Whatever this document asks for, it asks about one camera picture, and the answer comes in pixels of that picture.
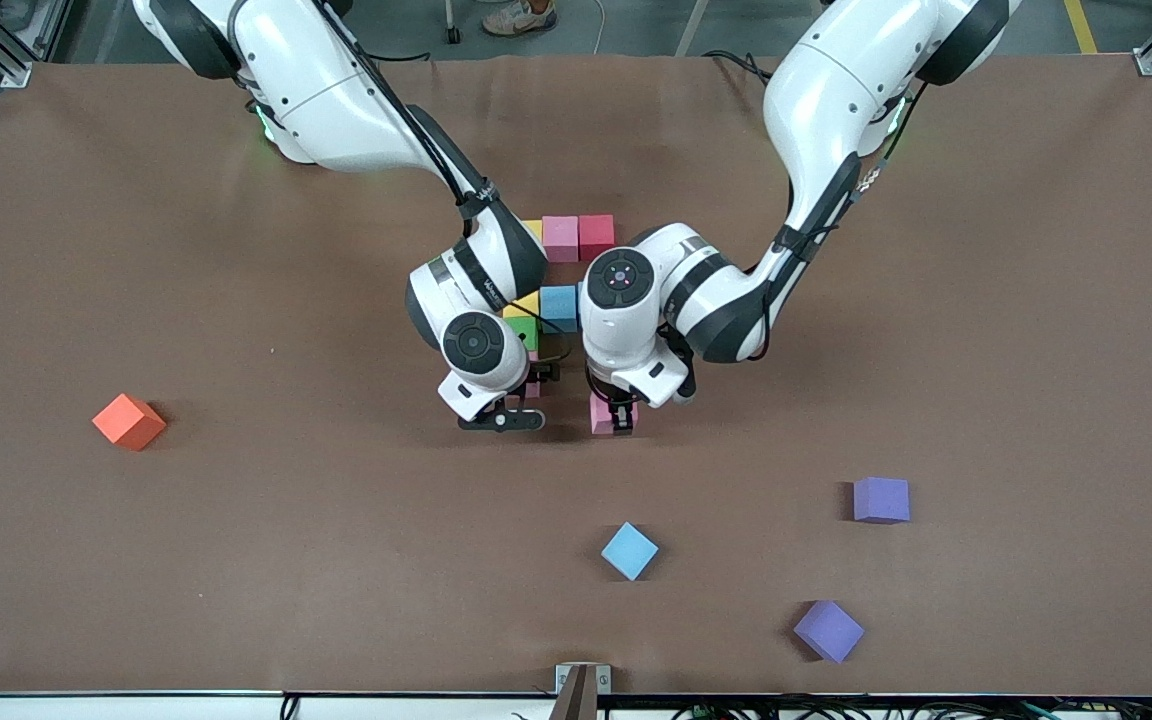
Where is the blue foam block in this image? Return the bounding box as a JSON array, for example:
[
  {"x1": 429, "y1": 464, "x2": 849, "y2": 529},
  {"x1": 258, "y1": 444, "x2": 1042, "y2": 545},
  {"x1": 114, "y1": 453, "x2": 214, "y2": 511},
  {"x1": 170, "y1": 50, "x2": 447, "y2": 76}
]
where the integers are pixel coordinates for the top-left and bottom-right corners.
[
  {"x1": 601, "y1": 521, "x2": 660, "y2": 582},
  {"x1": 539, "y1": 286, "x2": 580, "y2": 334}
]

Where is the red foam block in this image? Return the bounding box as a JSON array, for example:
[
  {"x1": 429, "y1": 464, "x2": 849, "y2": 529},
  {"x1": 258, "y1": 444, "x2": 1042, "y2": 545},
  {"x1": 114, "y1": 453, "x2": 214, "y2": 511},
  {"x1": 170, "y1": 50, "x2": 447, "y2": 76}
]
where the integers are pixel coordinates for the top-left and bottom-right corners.
[{"x1": 577, "y1": 213, "x2": 617, "y2": 263}]

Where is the purple foam block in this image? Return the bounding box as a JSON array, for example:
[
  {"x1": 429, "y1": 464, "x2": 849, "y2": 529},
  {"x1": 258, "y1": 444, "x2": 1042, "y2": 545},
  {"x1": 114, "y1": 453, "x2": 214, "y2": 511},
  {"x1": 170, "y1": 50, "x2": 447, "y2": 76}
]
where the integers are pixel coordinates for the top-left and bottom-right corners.
[
  {"x1": 853, "y1": 476, "x2": 911, "y2": 525},
  {"x1": 793, "y1": 599, "x2": 865, "y2": 664}
]

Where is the brown table mat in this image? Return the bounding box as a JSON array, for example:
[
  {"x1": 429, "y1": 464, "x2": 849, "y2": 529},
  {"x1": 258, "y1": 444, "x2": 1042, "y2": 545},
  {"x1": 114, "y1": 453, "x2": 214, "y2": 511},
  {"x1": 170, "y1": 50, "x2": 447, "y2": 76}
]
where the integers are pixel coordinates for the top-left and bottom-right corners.
[{"x1": 0, "y1": 52, "x2": 1152, "y2": 698}]

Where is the orange foam block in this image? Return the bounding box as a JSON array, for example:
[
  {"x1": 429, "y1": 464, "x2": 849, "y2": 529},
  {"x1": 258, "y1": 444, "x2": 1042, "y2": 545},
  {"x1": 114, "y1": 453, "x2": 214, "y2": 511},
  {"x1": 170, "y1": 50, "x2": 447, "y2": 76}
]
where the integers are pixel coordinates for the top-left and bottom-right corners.
[{"x1": 91, "y1": 392, "x2": 168, "y2": 452}]

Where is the grey sneaker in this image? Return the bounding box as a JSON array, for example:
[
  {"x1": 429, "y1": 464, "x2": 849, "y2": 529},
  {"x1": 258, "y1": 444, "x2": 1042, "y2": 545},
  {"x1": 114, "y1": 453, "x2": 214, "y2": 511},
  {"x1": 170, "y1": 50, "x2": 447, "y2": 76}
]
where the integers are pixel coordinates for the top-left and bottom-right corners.
[{"x1": 484, "y1": 0, "x2": 559, "y2": 38}]

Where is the grey metal stand leg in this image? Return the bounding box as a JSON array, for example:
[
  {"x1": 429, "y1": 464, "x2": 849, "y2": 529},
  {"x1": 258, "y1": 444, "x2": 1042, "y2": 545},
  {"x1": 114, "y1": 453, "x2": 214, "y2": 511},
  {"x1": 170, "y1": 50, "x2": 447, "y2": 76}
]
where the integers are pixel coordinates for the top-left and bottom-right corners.
[{"x1": 671, "y1": 0, "x2": 712, "y2": 57}]

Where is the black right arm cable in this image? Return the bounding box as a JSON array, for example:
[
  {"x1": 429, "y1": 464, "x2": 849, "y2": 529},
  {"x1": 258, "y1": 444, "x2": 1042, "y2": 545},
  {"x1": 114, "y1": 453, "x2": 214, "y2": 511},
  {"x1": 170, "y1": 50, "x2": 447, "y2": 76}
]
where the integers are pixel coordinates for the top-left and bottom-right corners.
[{"x1": 311, "y1": 0, "x2": 577, "y2": 371}]

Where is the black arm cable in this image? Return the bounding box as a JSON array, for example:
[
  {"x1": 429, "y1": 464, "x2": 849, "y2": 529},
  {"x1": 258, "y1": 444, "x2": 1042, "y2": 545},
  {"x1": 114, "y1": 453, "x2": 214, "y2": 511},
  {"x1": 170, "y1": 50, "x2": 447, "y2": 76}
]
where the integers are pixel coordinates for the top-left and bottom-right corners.
[
  {"x1": 586, "y1": 50, "x2": 927, "y2": 401},
  {"x1": 311, "y1": 0, "x2": 577, "y2": 371}
]

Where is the metal bracket at table edge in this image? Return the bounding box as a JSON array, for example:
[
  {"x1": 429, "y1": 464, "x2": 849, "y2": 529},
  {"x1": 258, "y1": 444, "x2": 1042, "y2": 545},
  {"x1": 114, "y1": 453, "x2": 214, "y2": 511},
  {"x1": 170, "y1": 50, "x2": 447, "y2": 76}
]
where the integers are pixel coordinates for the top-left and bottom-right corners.
[{"x1": 554, "y1": 662, "x2": 613, "y2": 720}]

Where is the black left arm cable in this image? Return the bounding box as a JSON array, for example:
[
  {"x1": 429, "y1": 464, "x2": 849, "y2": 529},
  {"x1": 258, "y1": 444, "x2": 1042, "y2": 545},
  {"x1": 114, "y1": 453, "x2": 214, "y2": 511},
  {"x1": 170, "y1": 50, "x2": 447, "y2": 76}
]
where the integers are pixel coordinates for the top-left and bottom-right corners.
[{"x1": 586, "y1": 50, "x2": 927, "y2": 401}]

